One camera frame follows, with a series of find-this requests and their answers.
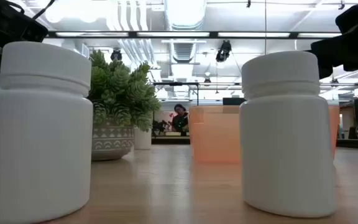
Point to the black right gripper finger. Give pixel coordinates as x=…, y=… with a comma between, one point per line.
x=331, y=49
x=323, y=70

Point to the white pill bottle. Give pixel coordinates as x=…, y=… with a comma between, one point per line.
x=143, y=141
x=287, y=140
x=36, y=140

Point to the orange translucent plastic basket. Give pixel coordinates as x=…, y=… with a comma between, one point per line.
x=216, y=137

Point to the overhead light bar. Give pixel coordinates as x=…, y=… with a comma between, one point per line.
x=132, y=34

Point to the green succulent in patterned pot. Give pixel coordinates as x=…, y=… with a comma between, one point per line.
x=120, y=87

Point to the person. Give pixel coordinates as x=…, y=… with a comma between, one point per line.
x=179, y=119

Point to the black ceiling-hung camera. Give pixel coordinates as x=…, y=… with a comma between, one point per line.
x=116, y=55
x=224, y=51

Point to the silver ceiling air duct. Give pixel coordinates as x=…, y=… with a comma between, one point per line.
x=185, y=14

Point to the black aluminium rig frame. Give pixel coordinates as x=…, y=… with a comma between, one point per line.
x=171, y=140

